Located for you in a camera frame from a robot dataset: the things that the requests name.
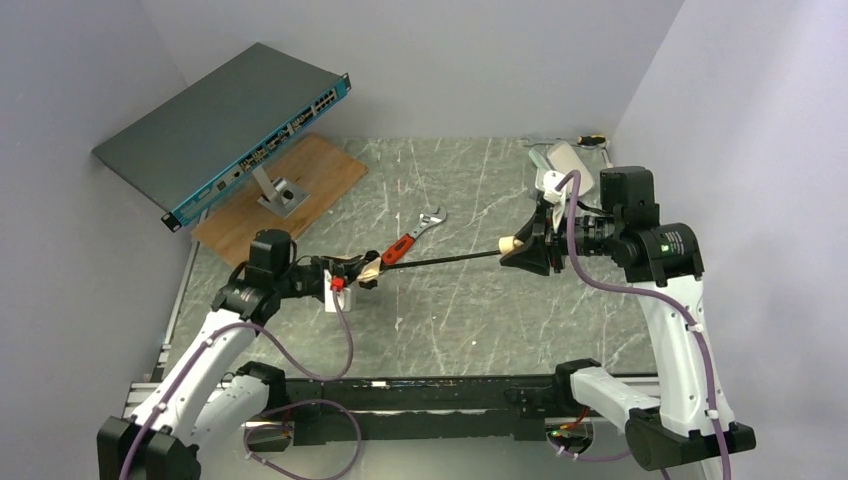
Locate wooden board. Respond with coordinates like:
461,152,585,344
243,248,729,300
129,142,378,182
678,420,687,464
192,134,367,266

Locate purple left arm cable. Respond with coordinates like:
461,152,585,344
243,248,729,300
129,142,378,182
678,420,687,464
119,291,364,480

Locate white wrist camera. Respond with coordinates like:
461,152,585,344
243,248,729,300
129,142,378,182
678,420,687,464
534,169,573,206
323,270,355,313

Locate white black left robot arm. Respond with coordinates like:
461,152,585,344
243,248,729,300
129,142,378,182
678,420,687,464
96,229,381,479

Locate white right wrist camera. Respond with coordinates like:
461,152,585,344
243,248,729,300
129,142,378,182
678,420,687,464
534,169,573,206

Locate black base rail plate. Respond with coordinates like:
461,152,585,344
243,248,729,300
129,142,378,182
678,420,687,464
249,374,598,447

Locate mint green umbrella case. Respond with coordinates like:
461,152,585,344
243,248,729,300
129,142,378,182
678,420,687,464
528,141,595,197

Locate grey blue network switch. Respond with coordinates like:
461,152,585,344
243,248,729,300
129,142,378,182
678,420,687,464
92,43,351,232

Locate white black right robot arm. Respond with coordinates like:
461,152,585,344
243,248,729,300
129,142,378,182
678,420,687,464
499,166,756,479

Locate beige umbrella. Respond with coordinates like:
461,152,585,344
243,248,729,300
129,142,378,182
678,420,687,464
329,236,523,291

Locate metal switch stand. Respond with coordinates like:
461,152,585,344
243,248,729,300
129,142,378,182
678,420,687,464
251,166,309,219

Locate aluminium frame rails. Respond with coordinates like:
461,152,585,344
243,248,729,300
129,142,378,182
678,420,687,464
105,148,727,480

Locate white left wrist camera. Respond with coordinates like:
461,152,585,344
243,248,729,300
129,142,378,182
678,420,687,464
323,270,355,313

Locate red handled adjustable wrench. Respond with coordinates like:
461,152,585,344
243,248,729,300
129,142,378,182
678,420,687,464
380,206,448,266

